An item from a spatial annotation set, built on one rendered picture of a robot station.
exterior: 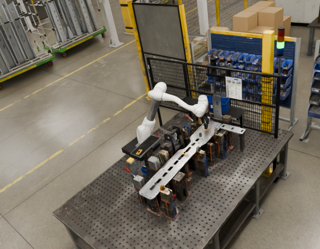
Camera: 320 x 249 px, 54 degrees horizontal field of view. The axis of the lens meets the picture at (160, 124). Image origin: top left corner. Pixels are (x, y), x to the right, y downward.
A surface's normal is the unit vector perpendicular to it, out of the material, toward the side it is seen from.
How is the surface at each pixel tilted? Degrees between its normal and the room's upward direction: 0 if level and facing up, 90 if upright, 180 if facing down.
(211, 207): 0
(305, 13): 90
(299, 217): 0
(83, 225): 0
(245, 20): 90
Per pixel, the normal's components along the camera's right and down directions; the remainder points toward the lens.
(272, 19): -0.71, 0.49
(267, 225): -0.17, -0.81
